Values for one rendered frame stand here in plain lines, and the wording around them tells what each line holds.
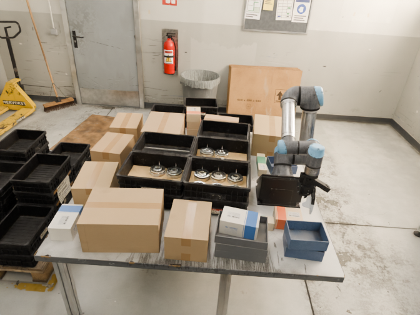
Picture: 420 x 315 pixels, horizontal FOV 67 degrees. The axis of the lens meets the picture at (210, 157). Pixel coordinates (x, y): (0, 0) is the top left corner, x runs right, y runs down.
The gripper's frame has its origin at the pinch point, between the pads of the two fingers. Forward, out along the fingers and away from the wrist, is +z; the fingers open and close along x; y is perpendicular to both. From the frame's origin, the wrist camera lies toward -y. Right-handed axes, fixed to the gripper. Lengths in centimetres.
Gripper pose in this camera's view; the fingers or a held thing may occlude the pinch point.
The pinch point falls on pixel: (308, 206)
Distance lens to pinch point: 180.2
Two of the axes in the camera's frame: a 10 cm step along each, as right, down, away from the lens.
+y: -10.0, -0.7, 0.3
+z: -0.5, 9.0, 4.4
